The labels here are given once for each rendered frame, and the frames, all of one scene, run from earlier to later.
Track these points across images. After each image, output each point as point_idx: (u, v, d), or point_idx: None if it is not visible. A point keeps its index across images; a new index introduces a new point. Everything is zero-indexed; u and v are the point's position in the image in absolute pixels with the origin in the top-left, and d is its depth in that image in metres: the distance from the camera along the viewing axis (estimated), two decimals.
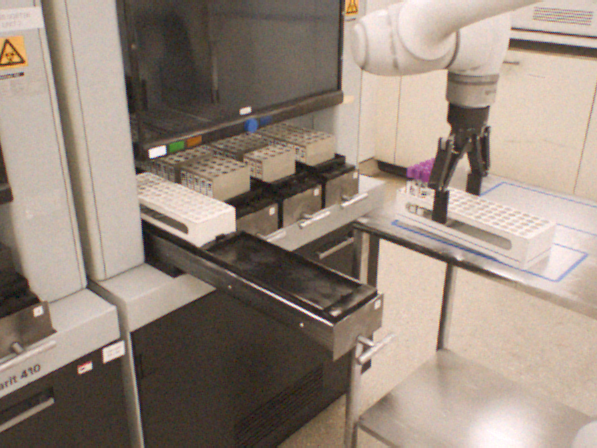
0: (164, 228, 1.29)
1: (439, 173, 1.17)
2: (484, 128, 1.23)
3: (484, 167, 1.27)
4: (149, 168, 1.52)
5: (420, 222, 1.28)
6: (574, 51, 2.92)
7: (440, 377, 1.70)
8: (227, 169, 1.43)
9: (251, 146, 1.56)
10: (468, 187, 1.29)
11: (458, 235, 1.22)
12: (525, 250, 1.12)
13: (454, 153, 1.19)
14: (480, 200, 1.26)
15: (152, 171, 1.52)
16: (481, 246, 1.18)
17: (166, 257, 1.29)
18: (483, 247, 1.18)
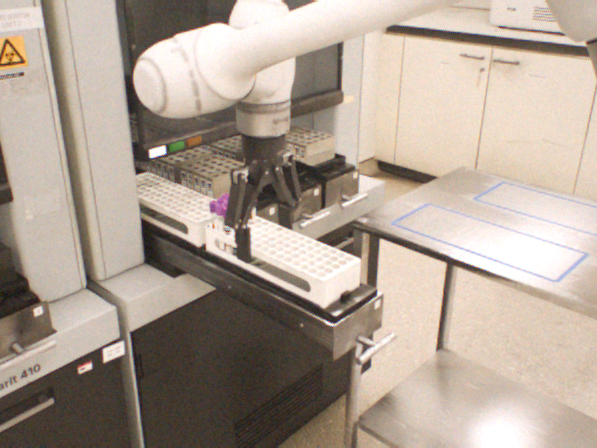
0: (164, 228, 1.29)
1: (234, 210, 1.06)
2: (288, 157, 1.13)
3: (294, 199, 1.17)
4: (149, 168, 1.52)
5: (229, 260, 1.17)
6: (574, 51, 2.92)
7: (440, 377, 1.70)
8: (227, 169, 1.43)
9: None
10: (280, 220, 1.19)
11: (263, 275, 1.11)
12: (322, 293, 1.02)
13: (251, 187, 1.08)
14: (291, 234, 1.16)
15: (152, 171, 1.52)
16: (284, 287, 1.08)
17: (166, 257, 1.29)
18: (286, 289, 1.08)
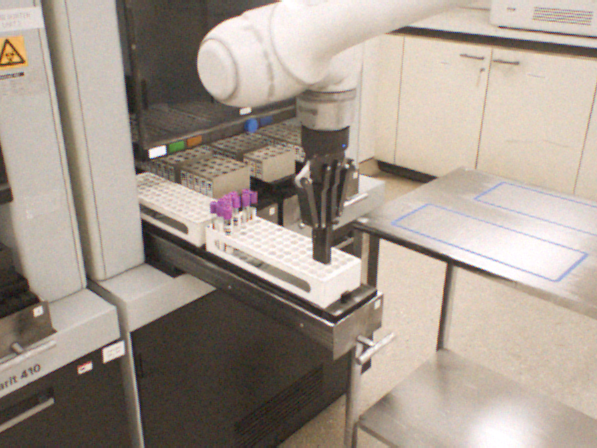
0: (164, 228, 1.29)
1: (336, 194, 1.06)
2: (299, 175, 0.97)
3: None
4: (149, 168, 1.52)
5: (229, 261, 1.17)
6: (574, 51, 2.92)
7: (440, 377, 1.70)
8: (227, 169, 1.43)
9: (251, 146, 1.56)
10: (326, 240, 1.05)
11: (263, 276, 1.11)
12: (323, 293, 1.02)
13: None
14: (291, 235, 1.16)
15: (152, 171, 1.52)
16: (284, 288, 1.08)
17: (166, 257, 1.29)
18: (286, 289, 1.08)
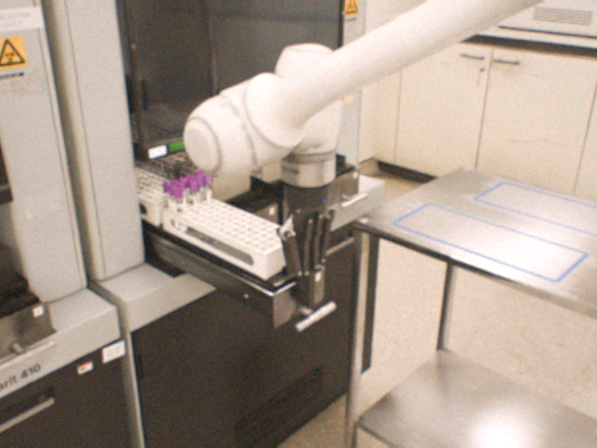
0: None
1: (319, 242, 1.12)
2: (283, 228, 1.03)
3: None
4: (149, 168, 1.52)
5: (183, 238, 1.25)
6: (574, 51, 2.92)
7: (440, 377, 1.70)
8: None
9: None
10: (309, 286, 1.11)
11: (213, 251, 1.19)
12: (264, 265, 1.10)
13: None
14: (241, 214, 1.25)
15: (152, 171, 1.52)
16: (231, 262, 1.16)
17: None
18: (233, 263, 1.16)
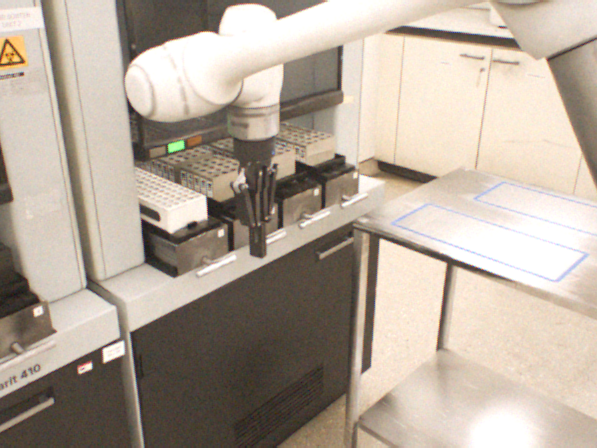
0: None
1: None
2: (236, 181, 1.10)
3: None
4: (149, 168, 1.52)
5: None
6: None
7: (440, 377, 1.70)
8: (227, 169, 1.43)
9: None
10: (261, 237, 1.19)
11: None
12: (168, 220, 1.27)
13: None
14: (158, 179, 1.41)
15: (152, 171, 1.52)
16: (144, 219, 1.33)
17: None
18: (145, 220, 1.33)
